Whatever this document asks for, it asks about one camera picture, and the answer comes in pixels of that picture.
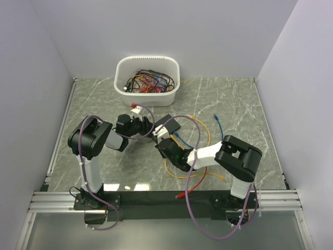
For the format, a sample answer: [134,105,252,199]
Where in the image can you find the blue ethernet cable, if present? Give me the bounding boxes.
[172,113,225,149]

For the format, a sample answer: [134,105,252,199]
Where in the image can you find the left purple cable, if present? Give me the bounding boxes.
[79,105,156,232]

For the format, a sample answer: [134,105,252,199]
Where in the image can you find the black network switch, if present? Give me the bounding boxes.
[155,114,181,134]

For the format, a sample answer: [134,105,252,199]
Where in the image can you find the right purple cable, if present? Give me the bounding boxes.
[156,115,260,240]

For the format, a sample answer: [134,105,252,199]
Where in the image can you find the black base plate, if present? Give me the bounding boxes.
[73,190,257,224]

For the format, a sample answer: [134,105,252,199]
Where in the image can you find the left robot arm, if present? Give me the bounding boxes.
[68,114,155,209]

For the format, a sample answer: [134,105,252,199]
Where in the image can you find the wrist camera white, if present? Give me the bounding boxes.
[152,125,170,144]
[131,104,143,119]

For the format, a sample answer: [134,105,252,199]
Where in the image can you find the aluminium rail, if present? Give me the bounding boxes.
[28,190,303,213]

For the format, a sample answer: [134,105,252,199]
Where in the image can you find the red ethernet cable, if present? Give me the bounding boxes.
[175,166,208,199]

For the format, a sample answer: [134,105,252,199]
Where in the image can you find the yellow ethernet cable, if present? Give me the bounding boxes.
[163,159,225,181]
[170,115,211,149]

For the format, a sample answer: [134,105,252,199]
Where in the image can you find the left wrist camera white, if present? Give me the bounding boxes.
[131,104,143,119]

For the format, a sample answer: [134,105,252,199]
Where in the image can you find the tangled wires in tub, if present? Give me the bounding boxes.
[123,68,175,94]

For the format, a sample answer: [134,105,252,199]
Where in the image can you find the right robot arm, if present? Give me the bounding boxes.
[156,135,262,208]

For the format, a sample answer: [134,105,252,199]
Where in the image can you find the white plastic tub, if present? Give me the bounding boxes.
[114,56,181,107]

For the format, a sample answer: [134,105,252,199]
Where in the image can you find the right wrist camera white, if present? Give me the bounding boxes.
[152,125,170,144]

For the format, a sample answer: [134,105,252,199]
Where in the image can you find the purple cable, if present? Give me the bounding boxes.
[79,105,156,232]
[156,115,260,240]

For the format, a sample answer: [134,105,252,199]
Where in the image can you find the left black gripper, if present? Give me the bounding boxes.
[126,115,158,138]

